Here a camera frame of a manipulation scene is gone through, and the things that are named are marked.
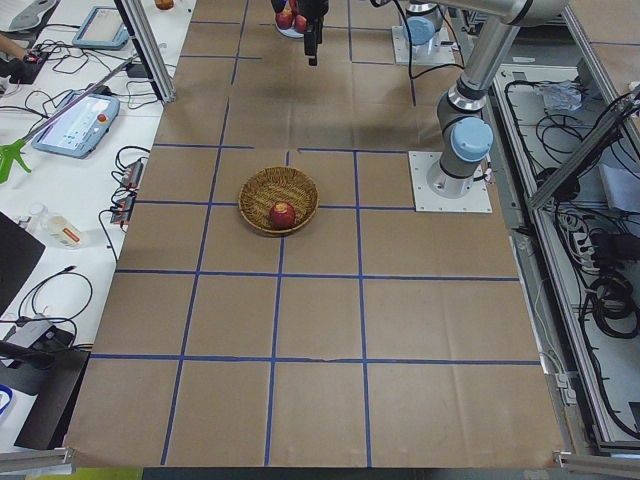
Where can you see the plastic bottle on desk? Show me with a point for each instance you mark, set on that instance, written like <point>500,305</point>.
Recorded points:
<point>57,226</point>

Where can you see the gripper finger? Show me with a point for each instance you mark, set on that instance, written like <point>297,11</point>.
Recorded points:
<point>309,39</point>
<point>313,59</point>
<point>277,5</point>

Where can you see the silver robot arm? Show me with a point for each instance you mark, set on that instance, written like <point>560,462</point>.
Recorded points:
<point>419,27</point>
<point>468,139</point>

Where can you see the round wicker basket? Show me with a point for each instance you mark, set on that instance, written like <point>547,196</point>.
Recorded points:
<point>273,184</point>

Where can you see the dark red apple in basket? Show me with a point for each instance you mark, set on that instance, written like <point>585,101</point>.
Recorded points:
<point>282,215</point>

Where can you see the green tipped metal rod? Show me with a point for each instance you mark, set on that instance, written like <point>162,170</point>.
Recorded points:
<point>11,153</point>

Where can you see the teach pendant near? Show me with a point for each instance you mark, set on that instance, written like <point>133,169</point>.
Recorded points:
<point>79,130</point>

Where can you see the red apple bottom of plate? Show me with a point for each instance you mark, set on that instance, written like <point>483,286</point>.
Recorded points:
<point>300,24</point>

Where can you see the aluminium frame post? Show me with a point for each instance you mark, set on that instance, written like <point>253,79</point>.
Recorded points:
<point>138,26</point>

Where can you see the red apple top of plate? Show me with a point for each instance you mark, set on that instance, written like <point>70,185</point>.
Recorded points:
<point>284,19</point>

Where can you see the red yellow apple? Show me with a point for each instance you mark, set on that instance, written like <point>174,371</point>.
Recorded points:
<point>292,6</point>

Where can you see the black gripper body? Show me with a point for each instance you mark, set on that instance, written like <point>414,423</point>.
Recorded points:
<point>313,11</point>

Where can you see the red apple of plate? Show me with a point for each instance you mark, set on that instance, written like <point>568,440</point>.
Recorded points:
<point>300,24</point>
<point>284,19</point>

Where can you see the light blue plate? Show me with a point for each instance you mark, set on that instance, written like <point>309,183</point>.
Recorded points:
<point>290,33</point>

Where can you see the black box on desk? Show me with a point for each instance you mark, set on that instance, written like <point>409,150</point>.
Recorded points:
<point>55,389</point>

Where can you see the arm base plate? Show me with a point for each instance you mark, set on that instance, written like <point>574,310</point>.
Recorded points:
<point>438,51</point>
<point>436,192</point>

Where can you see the teach pendant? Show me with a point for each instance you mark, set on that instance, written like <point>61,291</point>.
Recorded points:
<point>103,28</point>
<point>79,130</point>

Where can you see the teach pendant far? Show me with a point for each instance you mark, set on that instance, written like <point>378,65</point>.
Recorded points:
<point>103,28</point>

